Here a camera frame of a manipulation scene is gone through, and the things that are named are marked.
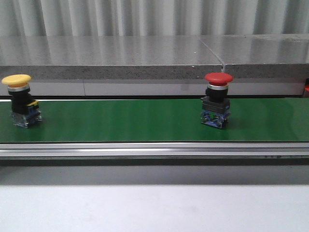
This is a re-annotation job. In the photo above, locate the red button top corner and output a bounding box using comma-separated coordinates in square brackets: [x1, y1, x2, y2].
[201, 72, 233, 129]

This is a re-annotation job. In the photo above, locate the green conveyor belt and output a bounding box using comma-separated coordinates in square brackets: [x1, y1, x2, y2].
[0, 98, 309, 143]

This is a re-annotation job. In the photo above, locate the grey stone slab right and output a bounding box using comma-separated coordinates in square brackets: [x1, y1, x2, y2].
[200, 34, 309, 81]

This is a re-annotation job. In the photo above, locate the grey stone slab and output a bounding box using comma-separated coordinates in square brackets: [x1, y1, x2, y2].
[200, 34, 309, 81]
[0, 36, 222, 80]

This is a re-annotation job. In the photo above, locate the grey stone slab left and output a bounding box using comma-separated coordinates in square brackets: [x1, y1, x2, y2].
[0, 36, 222, 80]

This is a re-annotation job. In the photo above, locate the red plastic tray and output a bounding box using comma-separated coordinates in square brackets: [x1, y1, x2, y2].
[302, 78, 309, 98]

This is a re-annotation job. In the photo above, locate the white corrugated curtain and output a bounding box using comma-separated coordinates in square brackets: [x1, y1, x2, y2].
[0, 0, 309, 36]

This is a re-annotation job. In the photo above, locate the silver conveyor frame rail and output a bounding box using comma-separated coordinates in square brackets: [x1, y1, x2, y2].
[0, 142, 309, 160]

